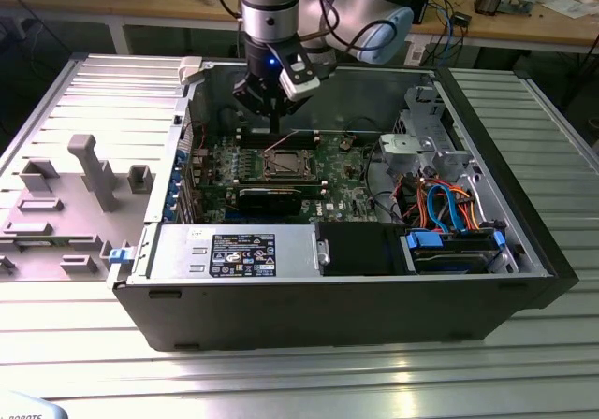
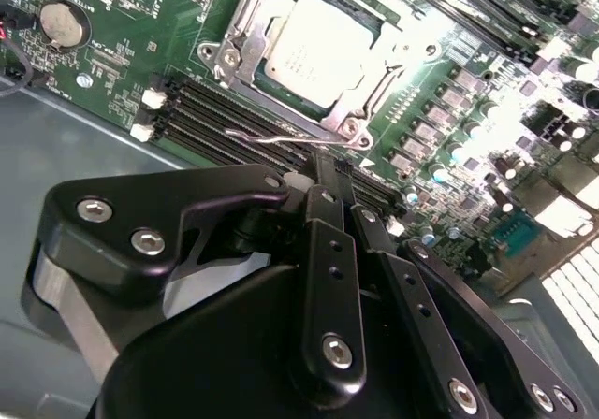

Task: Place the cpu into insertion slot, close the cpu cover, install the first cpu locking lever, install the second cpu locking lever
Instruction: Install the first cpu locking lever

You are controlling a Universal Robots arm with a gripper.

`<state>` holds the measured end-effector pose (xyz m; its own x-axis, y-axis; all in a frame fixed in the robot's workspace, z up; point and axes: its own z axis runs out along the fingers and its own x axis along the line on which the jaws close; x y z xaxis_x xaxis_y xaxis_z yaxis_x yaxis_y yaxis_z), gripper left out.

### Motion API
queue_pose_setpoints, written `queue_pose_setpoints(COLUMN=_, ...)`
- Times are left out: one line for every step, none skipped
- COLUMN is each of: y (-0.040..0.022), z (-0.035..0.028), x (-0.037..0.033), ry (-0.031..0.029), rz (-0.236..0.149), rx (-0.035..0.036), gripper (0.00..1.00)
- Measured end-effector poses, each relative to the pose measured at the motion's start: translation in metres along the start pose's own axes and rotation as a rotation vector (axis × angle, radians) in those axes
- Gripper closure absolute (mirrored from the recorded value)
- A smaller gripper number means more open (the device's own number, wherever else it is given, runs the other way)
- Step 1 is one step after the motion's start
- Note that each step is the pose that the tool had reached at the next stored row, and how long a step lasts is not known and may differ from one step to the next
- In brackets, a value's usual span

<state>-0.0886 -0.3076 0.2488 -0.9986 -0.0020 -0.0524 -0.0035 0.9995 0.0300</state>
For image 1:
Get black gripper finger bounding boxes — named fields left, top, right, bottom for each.
left=275, top=95, right=305, bottom=133
left=232, top=76, right=277, bottom=133

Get silver CPU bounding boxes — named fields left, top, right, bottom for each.
left=272, top=153, right=304, bottom=173

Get metal socket cover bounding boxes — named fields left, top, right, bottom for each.
left=260, top=149, right=314, bottom=179

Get CPU socket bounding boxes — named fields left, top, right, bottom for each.
left=258, top=148, right=316, bottom=181

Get pale grey case latch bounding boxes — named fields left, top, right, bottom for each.
left=179, top=56, right=203, bottom=85

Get wooden desk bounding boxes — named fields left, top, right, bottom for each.
left=0, top=0, right=599, bottom=49

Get black graphics card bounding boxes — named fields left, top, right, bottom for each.
left=237, top=185, right=304, bottom=218

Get green motherboard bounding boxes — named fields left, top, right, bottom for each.
left=186, top=131, right=375, bottom=226

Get grey metal drive cage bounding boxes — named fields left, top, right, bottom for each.
left=378, top=84, right=474, bottom=177

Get grey power supply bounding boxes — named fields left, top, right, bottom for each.
left=149, top=224, right=324, bottom=282

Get blue plastic latch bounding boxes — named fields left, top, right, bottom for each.
left=108, top=246, right=135, bottom=266

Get black PC case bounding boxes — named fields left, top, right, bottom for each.
left=106, top=53, right=579, bottom=354

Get grey parts rack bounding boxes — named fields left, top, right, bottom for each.
left=0, top=133, right=155, bottom=284

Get hard disk in blue carrier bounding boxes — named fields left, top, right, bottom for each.
left=402, top=229, right=509, bottom=275

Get grey metal device box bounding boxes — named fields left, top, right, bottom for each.
left=503, top=0, right=535, bottom=17

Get white paper sheets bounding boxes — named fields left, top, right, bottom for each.
left=542, top=0, right=595, bottom=19

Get pale blue teach pendant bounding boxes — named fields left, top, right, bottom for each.
left=0, top=390, right=69, bottom=419

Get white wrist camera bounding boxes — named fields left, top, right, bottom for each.
left=279, top=53, right=322, bottom=102

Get thick black cable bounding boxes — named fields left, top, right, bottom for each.
left=364, top=142, right=404, bottom=224

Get red orange wire bundle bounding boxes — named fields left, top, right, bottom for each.
left=395, top=175, right=430, bottom=229

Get thin blue cable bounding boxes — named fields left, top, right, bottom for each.
left=444, top=9, right=462, bottom=58

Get blue flat cable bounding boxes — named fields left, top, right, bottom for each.
left=426, top=181, right=469, bottom=237

